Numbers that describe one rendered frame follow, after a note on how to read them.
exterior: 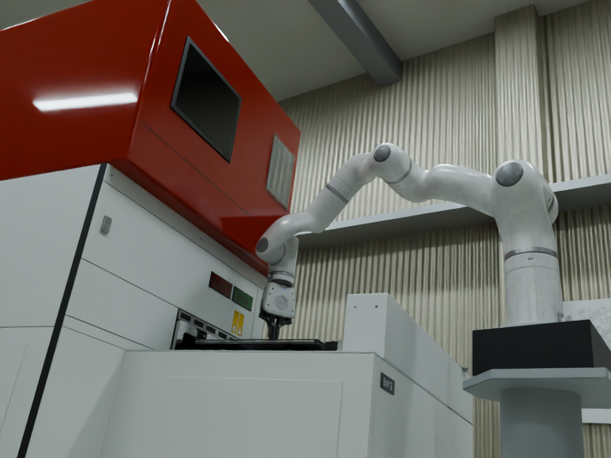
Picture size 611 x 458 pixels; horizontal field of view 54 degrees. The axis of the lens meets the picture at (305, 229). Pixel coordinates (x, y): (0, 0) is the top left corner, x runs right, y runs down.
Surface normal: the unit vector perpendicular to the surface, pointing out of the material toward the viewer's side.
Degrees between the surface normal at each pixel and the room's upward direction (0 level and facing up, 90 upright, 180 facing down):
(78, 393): 90
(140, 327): 90
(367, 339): 90
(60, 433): 90
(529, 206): 122
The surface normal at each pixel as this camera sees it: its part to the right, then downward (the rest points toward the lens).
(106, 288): 0.90, -0.08
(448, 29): -0.11, 0.91
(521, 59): -0.55, -0.40
